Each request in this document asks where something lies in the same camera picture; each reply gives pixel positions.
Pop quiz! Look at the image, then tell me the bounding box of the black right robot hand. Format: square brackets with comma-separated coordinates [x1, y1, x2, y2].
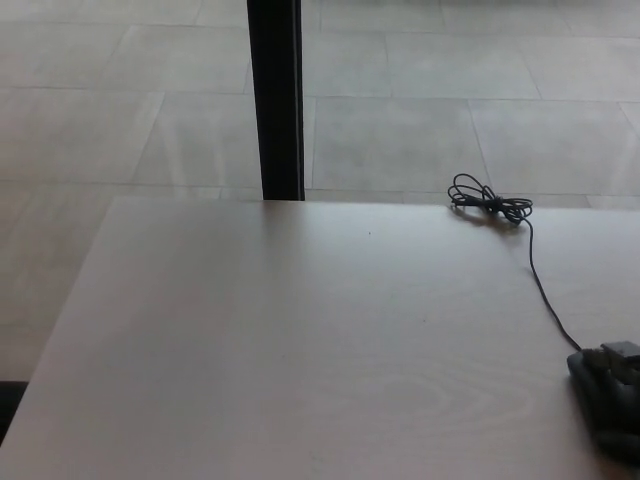
[585, 339, 640, 401]

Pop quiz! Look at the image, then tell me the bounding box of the black vertical post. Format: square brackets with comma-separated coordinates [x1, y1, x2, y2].
[246, 0, 306, 202]

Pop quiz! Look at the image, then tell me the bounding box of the black mouse cable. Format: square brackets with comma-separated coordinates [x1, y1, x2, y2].
[447, 172, 584, 352]

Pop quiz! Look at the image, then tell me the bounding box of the black computer mouse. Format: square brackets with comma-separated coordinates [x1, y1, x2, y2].
[566, 348, 640, 454]

